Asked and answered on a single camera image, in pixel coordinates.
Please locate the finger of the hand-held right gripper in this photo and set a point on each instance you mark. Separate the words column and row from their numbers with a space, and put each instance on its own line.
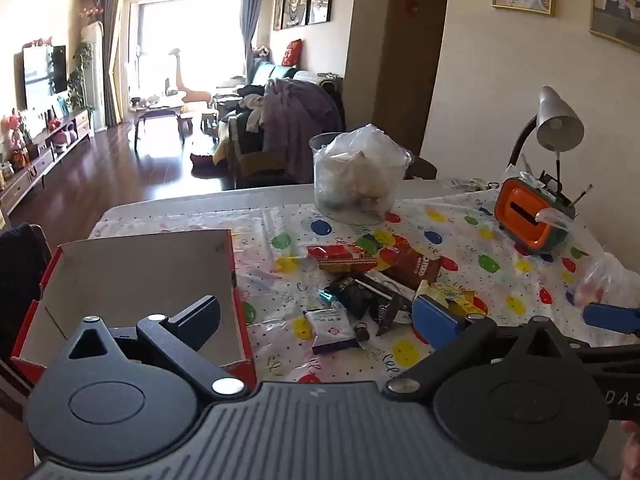
column 610, row 355
column 607, row 316

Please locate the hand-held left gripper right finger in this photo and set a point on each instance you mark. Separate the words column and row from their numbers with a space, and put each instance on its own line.
column 435, row 317

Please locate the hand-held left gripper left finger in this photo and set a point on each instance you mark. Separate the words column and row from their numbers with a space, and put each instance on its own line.
column 200, row 320

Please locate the yellow snack packet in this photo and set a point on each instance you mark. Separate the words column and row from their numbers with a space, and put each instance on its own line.
column 450, row 297

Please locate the black silver snack packet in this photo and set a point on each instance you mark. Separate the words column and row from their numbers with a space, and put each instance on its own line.
column 392, row 310

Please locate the brown snack packet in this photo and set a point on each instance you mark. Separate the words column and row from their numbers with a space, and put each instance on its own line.
column 412, row 265

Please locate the red cardboard box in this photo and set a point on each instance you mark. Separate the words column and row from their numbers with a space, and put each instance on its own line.
column 125, row 270

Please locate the white purple snack packet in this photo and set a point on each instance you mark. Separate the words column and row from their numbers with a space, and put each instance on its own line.
column 330, row 330

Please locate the red snack packet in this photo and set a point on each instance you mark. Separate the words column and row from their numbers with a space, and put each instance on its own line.
column 340, row 257

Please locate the person's right hand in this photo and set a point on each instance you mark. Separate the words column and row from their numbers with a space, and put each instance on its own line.
column 632, row 452

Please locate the clear plastic bag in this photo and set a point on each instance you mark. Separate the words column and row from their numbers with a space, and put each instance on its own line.
column 600, row 275

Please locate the small brown candy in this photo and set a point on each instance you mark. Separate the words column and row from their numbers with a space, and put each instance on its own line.
column 362, row 332

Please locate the colourful dotted tablecloth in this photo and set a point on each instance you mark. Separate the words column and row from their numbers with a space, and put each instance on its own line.
column 280, row 360

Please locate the clear plastic tub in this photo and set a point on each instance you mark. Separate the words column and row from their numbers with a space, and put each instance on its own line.
column 350, row 210

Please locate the dark pet bed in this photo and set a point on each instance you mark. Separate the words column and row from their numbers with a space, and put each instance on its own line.
column 205, row 165

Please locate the white plastic bag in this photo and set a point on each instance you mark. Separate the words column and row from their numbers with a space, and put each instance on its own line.
column 360, row 155

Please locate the dark cloth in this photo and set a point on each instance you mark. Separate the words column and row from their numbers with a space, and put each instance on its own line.
column 20, row 285

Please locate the dark sofa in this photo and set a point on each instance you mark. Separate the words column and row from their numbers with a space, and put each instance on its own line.
column 240, row 140

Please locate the small stool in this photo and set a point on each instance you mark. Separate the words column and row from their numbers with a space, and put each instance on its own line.
column 187, row 125
column 210, row 119

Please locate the grey desk lamp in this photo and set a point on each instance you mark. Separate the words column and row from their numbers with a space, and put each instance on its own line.
column 557, row 125

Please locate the wooden coffee table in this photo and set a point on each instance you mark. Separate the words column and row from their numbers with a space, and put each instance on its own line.
column 155, row 107

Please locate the purple cloth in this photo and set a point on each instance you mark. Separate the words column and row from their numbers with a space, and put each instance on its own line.
column 300, row 120

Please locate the wooden television cabinet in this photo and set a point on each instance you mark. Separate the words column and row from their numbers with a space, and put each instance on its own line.
column 50, row 152

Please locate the giraffe figure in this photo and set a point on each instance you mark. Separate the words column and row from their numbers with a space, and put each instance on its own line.
column 180, row 75

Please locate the white standing air conditioner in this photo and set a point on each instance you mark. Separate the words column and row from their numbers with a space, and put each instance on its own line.
column 95, row 75

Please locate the pink flower bouquet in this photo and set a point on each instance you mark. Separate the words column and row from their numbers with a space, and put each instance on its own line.
column 15, row 125

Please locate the green potted plant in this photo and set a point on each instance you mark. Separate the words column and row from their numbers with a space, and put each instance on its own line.
column 80, row 75

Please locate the grey curtain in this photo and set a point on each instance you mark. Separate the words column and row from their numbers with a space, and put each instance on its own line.
column 111, row 55
column 250, row 25

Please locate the red cushion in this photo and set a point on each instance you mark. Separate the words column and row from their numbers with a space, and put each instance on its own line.
column 291, row 52

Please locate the flat television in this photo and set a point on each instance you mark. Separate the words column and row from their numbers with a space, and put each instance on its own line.
column 42, row 72

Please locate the gold framed portrait picture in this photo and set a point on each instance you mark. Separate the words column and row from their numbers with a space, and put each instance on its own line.
column 617, row 5

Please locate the narrow black framed picture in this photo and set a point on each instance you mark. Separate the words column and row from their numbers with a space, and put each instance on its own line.
column 278, row 7

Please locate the pink flower arrangement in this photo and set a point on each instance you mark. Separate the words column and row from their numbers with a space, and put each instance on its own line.
column 92, row 10

